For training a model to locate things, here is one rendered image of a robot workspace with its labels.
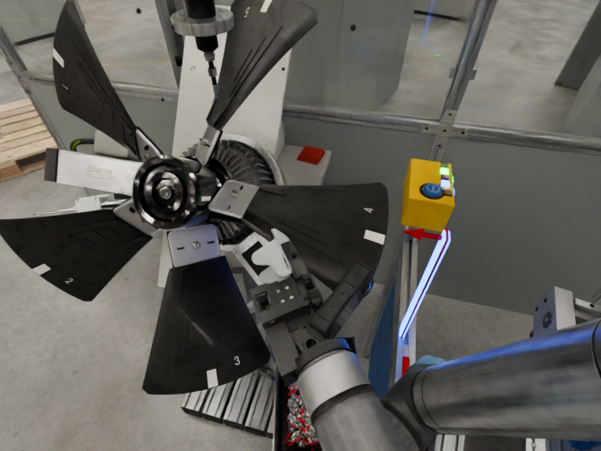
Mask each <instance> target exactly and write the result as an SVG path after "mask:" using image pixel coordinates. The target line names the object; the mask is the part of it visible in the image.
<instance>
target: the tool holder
mask: <svg viewBox="0 0 601 451"><path fill-rule="evenodd" d="M182 1H183V6H184V8H185V9H183V10H180V11H178V12H176V13H173V14H172V16H171V18H170V19H169V20H170V23H172V27H173V30H174V31H175V32H176V33H178V34H181V35H184V36H190V37H206V36H214V35H218V34H222V33H225V32H227V31H229V30H231V29H232V28H233V27H234V18H233V13H232V12H231V11H230V10H228V9H225V8H221V7H216V16H214V17H212V18H208V19H192V18H189V17H188V15H187V12H186V7H185V3H184V0H182Z"/></svg>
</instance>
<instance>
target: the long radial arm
mask: <svg viewBox="0 0 601 451"><path fill-rule="evenodd" d="M142 164H143V163H141V162H135V161H129V160H124V159H119V158H113V157H105V156H99V155H93V154H87V153H80V152H74V151H68V150H62V149H59V157H58V169H57V182H58V183H65V184H70V185H74V186H80V187H84V188H90V189H94V190H100V191H108V192H113V193H120V194H123V195H128V196H132V194H131V187H132V182H133V178H134V176H135V174H136V173H137V171H138V169H139V168H140V166H141V165H142Z"/></svg>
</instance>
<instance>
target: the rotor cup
mask: <svg viewBox="0 0 601 451"><path fill-rule="evenodd" d="M184 158H187V159H190V160H192V161H193V162H192V161H188V160H183V159H181V158H180V157H177V156H172V155H161V156H156V157H152V158H150V159H149V160H147V161H146V162H144V163H143V164H142V165H141V166H140V168H139V169H138V171H137V173H136V174H135V176H134V178H133V182H132V187H131V194H132V200H133V203H134V206H135V208H136V210H137V211H138V213H139V214H140V216H141V217H142V218H143V219H144V220H145V221H146V222H147V223H148V224H150V225H152V226H154V227H156V228H160V229H164V230H174V229H178V228H184V227H186V228H189V227H194V226H204V225H210V224H216V227H218V226H220V225H221V224H222V223H223V222H225V221H224V220H220V219H215V218H210V217H208V215H209V213H210V212H211V210H210V209H209V208H208V205H209V204H210V202H211V201H212V200H213V198H214V197H215V196H216V195H217V193H218V192H219V191H220V189H221V188H222V187H223V185H224V183H225V182H226V181H228V180H234V178H233V175H232V173H231V172H230V170H229V169H228V168H227V166H226V165H225V164H224V163H222V162H221V161H219V160H218V159H216V158H214V157H212V158H211V160H210V162H209V164H208V167H205V166H203V165H202V164H201V163H200V162H199V160H198V159H197V158H196V155H189V156H187V157H184ZM163 186H167V187H169V188H170V189H171V191H172V195H171V197H170V198H169V199H167V200H164V199H162V198H161V197H160V195H159V191H160V189H161V187H163ZM202 197H211V198H210V200H207V201H201V198H202Z"/></svg>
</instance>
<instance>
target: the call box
mask: <svg viewBox="0 0 601 451"><path fill-rule="evenodd" d="M440 163H441V162H435V161H428V160H422V159H416V158H412V159H411V161H410V164H409V167H408V171H407V174H406V177H405V180H404V184H403V194H402V219H401V224H402V225H403V226H412V227H417V228H424V229H427V230H433V231H437V232H443V231H444V229H445V226H446V224H447V222H448V220H449V217H450V215H451V214H452V212H453V208H454V206H455V204H454V194H453V196H452V197H449V196H444V189H446V190H452V192H453V175H452V165H451V164H448V169H449V182H450V187H444V186H441V181H442V180H441V170H440V169H441V167H440ZM427 183H435V184H439V185H440V187H441V188H442V192H441V195H440V196H438V197H430V196H427V195H426V194H425V193H424V192H423V188H424V185H425V184H427Z"/></svg>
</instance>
